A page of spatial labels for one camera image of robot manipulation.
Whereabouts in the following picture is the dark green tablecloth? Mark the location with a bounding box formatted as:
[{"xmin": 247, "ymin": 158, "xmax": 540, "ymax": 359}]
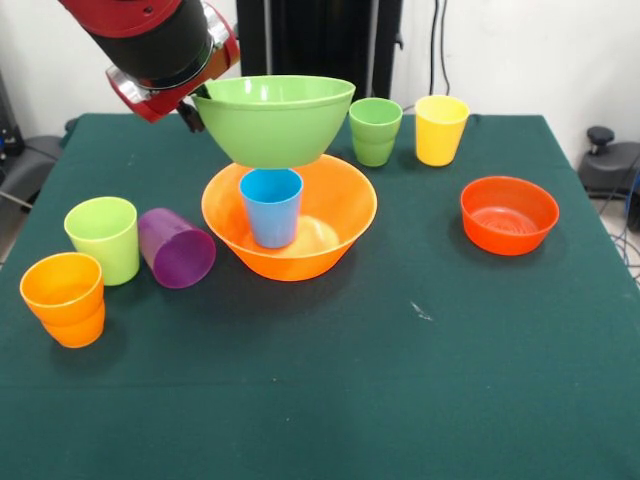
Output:
[{"xmin": 0, "ymin": 112, "xmax": 640, "ymax": 480}]

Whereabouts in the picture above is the yellow cup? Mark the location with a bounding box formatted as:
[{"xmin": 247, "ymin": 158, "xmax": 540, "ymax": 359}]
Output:
[{"xmin": 414, "ymin": 94, "xmax": 472, "ymax": 168}]

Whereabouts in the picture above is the large green bowl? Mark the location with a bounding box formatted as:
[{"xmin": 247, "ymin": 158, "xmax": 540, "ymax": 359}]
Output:
[{"xmin": 191, "ymin": 74, "xmax": 357, "ymax": 169}]

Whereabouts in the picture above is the blue cup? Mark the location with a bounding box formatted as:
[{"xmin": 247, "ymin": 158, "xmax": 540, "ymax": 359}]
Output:
[{"xmin": 238, "ymin": 168, "xmax": 305, "ymax": 249}]

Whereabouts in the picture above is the grey black device base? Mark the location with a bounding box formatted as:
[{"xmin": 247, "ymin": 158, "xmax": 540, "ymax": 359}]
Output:
[
  {"xmin": 578, "ymin": 124, "xmax": 640, "ymax": 201},
  {"xmin": 0, "ymin": 134, "xmax": 69, "ymax": 211}
]

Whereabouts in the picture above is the black equipment box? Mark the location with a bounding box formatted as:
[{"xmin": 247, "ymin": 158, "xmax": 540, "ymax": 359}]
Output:
[{"xmin": 0, "ymin": 67, "xmax": 25, "ymax": 162}]

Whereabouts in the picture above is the lime green cup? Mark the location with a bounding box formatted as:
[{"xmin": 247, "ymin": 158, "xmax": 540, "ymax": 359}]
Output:
[{"xmin": 63, "ymin": 195, "xmax": 141, "ymax": 287}]

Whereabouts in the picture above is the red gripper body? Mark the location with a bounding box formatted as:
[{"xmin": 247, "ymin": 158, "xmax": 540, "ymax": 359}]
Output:
[{"xmin": 105, "ymin": 22, "xmax": 242, "ymax": 124}]

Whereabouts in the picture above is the large orange bowl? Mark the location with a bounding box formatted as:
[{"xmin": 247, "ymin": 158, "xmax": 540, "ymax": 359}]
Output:
[{"xmin": 200, "ymin": 153, "xmax": 379, "ymax": 282}]

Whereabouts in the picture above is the purple cup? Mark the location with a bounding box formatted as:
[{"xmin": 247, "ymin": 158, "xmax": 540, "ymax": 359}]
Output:
[{"xmin": 137, "ymin": 207, "xmax": 217, "ymax": 290}]

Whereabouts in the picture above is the black wall cable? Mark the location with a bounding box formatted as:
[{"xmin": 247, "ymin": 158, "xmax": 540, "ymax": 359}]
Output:
[{"xmin": 429, "ymin": 0, "xmax": 454, "ymax": 99}]

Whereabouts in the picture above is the orange cup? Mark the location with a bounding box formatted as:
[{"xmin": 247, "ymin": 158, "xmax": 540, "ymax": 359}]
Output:
[
  {"xmin": 39, "ymin": 299, "xmax": 107, "ymax": 349},
  {"xmin": 19, "ymin": 252, "xmax": 106, "ymax": 326}
]

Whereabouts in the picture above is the tangle of floor cables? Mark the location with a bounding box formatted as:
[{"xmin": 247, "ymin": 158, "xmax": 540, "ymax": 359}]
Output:
[{"xmin": 597, "ymin": 169, "xmax": 640, "ymax": 291}]

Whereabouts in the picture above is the red bowl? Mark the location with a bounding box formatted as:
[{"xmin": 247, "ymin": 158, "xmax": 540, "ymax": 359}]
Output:
[{"xmin": 460, "ymin": 175, "xmax": 560, "ymax": 257}]

